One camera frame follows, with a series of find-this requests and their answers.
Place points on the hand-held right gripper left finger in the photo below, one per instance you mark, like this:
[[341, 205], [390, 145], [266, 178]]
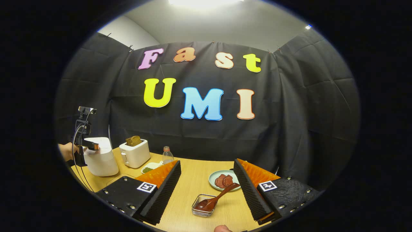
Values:
[[164, 196]]

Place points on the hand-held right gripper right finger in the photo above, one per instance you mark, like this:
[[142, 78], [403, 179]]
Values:
[[248, 196]]

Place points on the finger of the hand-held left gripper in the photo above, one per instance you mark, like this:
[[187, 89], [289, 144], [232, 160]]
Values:
[[91, 145]]

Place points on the white rice cooker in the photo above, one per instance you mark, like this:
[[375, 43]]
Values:
[[101, 161]]

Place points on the brown wooden spoon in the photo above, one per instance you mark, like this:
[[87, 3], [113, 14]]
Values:
[[209, 203]]

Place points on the green mung beans pile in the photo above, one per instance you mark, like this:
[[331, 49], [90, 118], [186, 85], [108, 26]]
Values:
[[147, 169]]

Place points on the white divided grain dish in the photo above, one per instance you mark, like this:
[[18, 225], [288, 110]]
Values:
[[154, 165]]

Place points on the pale green plate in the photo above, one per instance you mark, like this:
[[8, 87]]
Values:
[[214, 180]]

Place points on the clear plastic water bottle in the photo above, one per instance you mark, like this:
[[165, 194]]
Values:
[[167, 156]]

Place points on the brown bread slice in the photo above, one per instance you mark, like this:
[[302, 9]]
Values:
[[133, 141]]

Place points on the white toaster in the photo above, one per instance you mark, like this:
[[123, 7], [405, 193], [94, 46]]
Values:
[[135, 156]]

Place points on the black backdrop cloth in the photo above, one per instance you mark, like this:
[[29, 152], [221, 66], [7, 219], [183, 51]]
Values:
[[289, 112]]

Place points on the ceiling light panel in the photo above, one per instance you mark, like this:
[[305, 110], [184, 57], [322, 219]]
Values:
[[206, 2], [308, 26]]

